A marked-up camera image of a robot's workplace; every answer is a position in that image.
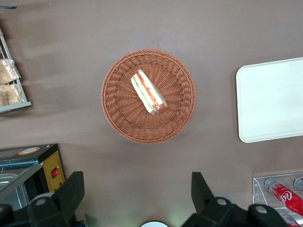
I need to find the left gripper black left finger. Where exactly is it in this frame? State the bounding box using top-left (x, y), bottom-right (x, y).
top-left (0, 171), bottom-right (85, 227)

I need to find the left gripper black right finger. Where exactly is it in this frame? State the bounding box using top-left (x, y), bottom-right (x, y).
top-left (182, 171), bottom-right (291, 227)

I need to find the triangle sandwich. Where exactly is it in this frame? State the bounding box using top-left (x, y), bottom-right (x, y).
top-left (130, 69), bottom-right (168, 116)

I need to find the round brown wicker basket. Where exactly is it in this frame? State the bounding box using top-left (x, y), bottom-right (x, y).
top-left (101, 48), bottom-right (197, 145)

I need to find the cream plastic serving tray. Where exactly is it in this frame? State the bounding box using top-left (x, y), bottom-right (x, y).
top-left (235, 57), bottom-right (303, 143)

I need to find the black food warmer yellow panel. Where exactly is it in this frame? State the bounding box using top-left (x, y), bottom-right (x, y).
top-left (0, 143), bottom-right (66, 213)

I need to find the clear acrylic bottle rack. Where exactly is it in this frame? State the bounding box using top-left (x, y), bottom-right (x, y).
top-left (252, 169), bottom-right (303, 227)

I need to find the steel warmer pan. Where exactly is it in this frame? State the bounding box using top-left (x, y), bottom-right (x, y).
top-left (0, 173), bottom-right (19, 190)

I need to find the clear cracker snack bag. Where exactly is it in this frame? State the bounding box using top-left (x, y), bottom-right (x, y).
top-left (0, 83), bottom-right (26, 107)
top-left (0, 58), bottom-right (21, 85)

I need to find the grey wire display rack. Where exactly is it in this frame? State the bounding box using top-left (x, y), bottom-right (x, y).
top-left (0, 22), bottom-right (32, 114)

